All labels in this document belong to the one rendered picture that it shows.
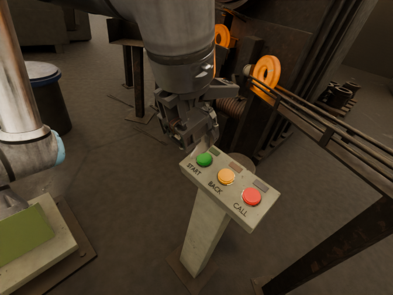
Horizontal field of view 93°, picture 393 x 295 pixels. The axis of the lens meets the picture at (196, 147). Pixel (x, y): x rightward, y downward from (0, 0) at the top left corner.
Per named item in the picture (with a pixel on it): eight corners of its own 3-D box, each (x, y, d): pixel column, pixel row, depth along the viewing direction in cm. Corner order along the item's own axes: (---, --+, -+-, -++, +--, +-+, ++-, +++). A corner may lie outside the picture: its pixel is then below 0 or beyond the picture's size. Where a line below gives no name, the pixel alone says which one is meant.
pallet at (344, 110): (251, 85, 278) (263, 54, 250) (277, 78, 327) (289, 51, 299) (335, 125, 219) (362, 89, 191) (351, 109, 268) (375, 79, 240)
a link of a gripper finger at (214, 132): (197, 140, 42) (193, 112, 35) (203, 136, 43) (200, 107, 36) (213, 152, 40) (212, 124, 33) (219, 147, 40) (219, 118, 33)
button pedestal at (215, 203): (186, 232, 95) (212, 136, 56) (223, 273, 84) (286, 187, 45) (161, 255, 85) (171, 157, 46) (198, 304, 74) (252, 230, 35)
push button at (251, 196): (248, 187, 45) (250, 183, 44) (262, 198, 43) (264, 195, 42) (238, 198, 44) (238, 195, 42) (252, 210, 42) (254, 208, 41)
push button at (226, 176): (224, 168, 49) (224, 165, 47) (237, 178, 47) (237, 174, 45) (214, 178, 47) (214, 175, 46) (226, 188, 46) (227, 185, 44)
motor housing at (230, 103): (211, 151, 147) (230, 86, 113) (234, 168, 137) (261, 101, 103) (200, 158, 139) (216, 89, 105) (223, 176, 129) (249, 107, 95)
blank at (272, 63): (257, 95, 92) (251, 95, 91) (258, 62, 91) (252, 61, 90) (280, 89, 78) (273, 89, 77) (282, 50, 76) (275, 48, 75)
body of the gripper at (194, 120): (163, 135, 38) (144, 84, 28) (193, 112, 41) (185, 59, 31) (188, 156, 34) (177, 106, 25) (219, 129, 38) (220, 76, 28)
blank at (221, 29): (211, 24, 117) (207, 24, 115) (231, 23, 108) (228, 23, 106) (210, 51, 125) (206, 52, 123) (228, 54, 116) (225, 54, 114)
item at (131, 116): (128, 107, 177) (121, 16, 132) (155, 113, 176) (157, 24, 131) (118, 118, 162) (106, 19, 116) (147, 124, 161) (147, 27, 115)
